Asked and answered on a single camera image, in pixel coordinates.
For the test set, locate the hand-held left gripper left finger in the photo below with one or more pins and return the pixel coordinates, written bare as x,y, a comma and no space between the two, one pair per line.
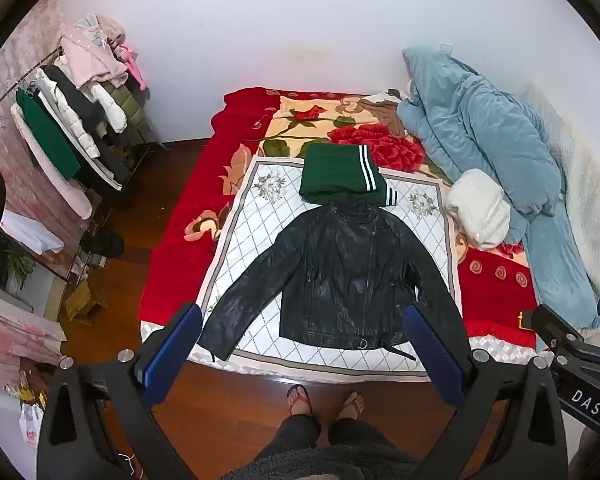
172,355

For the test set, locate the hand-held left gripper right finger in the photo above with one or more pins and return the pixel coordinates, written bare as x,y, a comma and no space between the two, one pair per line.
435,355

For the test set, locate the black leather jacket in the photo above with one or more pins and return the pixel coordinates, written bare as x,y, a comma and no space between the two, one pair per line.
330,280

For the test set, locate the metal clothes rack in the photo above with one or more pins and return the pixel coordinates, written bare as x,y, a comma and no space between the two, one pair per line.
145,144

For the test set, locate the pink clothes hanger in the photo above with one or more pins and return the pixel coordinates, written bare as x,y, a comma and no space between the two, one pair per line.
135,67

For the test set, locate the person's right foot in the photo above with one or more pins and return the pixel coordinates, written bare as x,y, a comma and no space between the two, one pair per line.
351,404

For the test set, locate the person's foot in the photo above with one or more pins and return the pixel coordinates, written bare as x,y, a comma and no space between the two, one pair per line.
351,404
299,400

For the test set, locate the small wooden stool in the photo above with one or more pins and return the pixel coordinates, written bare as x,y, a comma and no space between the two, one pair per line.
82,302

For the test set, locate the white textured bed sheet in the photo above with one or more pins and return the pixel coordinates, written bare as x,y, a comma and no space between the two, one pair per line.
585,200

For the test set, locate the person's right leg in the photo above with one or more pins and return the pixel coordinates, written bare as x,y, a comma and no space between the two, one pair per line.
357,435

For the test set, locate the person's leg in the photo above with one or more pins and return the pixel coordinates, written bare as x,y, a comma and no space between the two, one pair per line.
292,435
357,435

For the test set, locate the person's left foot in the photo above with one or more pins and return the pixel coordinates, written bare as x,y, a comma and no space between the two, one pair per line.
299,400

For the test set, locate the white fluffy cloth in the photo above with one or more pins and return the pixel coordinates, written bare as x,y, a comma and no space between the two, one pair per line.
480,210

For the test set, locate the person's left leg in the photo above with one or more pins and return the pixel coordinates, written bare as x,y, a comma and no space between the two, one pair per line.
292,435

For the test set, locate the red floral blanket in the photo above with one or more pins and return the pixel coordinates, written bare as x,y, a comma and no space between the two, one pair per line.
190,200

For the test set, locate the white plastic bag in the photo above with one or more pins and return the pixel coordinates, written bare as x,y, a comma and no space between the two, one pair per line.
31,425

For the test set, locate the pink patterned cloth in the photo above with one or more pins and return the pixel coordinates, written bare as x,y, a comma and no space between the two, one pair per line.
15,330

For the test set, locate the white grid-pattern quilted mat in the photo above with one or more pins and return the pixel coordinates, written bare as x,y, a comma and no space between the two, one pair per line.
260,220

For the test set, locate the green potted plant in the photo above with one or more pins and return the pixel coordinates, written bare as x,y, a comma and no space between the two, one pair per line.
20,265

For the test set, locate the pale pink long coat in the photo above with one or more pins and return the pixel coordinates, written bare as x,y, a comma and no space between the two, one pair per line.
55,182

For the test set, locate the folded green striped sweater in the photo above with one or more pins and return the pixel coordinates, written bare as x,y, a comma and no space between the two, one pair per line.
335,170

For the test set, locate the light blue duvet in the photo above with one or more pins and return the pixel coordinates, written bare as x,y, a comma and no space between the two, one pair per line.
480,125

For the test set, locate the brown garment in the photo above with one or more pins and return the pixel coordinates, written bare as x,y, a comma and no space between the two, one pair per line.
382,110

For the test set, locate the olive puffer jacket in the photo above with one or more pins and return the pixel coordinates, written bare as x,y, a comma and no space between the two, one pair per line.
130,107

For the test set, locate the hanging green garment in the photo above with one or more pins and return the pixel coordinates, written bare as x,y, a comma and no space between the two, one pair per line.
47,135

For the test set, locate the white puffer jacket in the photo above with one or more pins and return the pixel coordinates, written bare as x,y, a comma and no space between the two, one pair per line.
75,120

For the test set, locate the pink fluffy coat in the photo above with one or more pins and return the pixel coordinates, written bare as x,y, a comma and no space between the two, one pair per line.
87,57

